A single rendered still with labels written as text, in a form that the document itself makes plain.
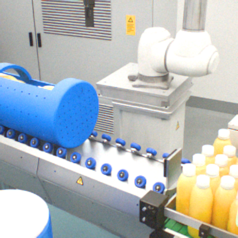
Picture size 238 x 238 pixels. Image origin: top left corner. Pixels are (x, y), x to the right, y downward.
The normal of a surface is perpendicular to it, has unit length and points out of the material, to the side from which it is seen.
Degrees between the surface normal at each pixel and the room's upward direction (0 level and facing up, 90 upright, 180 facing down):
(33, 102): 60
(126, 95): 90
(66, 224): 0
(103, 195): 70
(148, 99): 90
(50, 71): 90
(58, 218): 0
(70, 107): 90
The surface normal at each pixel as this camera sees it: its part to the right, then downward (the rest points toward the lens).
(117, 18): -0.47, 0.38
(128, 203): -0.54, 0.03
